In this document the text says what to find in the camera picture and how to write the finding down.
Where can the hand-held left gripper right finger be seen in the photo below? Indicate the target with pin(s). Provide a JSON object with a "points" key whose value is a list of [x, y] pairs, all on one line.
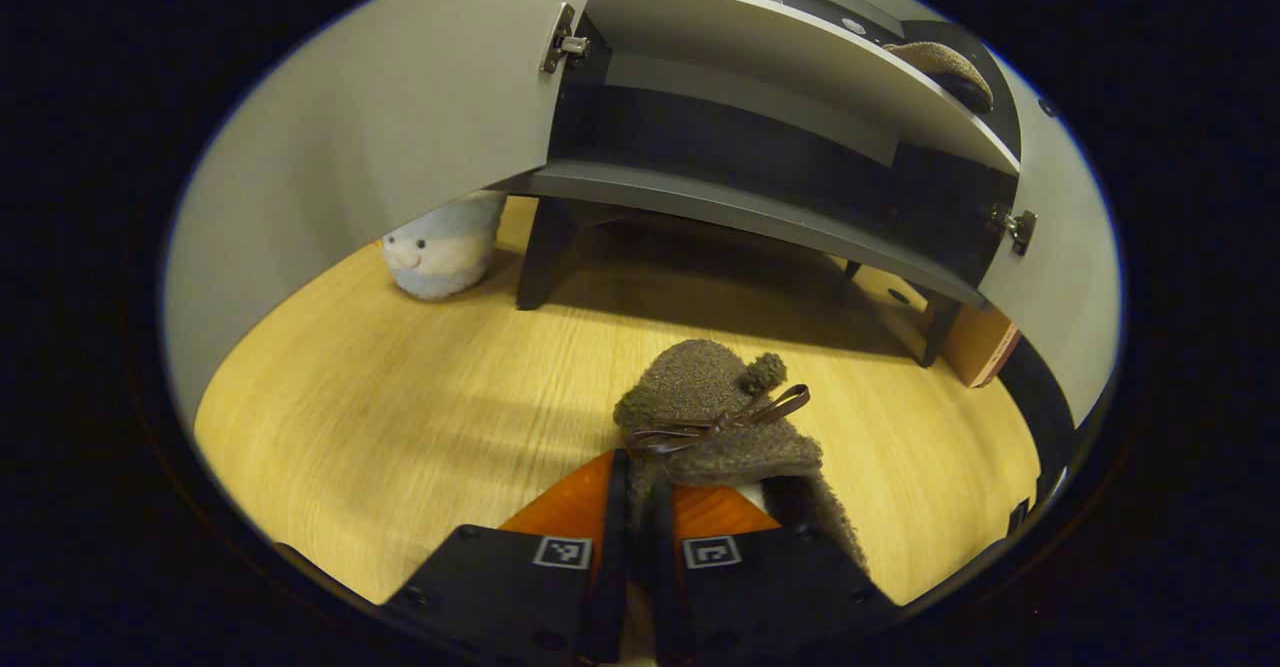
{"points": [[760, 587]]}

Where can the brown fuzzy shoe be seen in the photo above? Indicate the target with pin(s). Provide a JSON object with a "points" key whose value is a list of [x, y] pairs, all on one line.
{"points": [[710, 397], [945, 62]]}

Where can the blue and white plush toy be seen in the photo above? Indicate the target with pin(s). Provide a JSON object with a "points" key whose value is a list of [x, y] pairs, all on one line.
{"points": [[445, 252]]}

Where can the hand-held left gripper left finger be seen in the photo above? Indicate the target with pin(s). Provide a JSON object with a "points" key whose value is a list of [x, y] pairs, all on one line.
{"points": [[500, 587]]}

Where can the orange and white book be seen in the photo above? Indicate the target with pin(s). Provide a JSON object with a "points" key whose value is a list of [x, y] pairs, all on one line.
{"points": [[975, 342]]}

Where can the white shoe cabinet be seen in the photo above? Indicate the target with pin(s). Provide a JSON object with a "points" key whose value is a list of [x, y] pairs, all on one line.
{"points": [[720, 207]]}

